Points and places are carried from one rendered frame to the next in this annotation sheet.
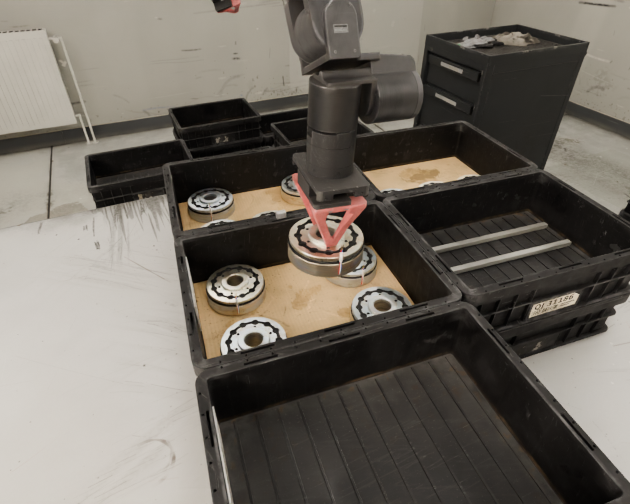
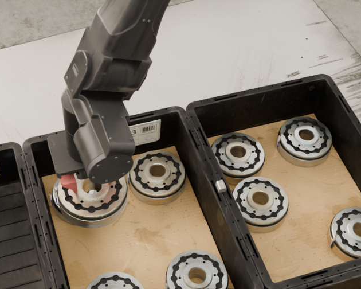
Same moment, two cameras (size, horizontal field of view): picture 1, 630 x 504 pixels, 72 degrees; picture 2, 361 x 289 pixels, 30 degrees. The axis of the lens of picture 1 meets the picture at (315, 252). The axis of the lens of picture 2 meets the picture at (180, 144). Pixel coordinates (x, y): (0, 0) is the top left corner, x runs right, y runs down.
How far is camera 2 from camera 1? 0.95 m
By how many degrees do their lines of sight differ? 59
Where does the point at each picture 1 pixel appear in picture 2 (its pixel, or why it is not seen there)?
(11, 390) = not seen: hidden behind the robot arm
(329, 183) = (60, 144)
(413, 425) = not seen: outside the picture
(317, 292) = (159, 251)
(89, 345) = (155, 104)
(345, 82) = (70, 101)
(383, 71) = (94, 129)
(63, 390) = not seen: hidden behind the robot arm
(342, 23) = (77, 69)
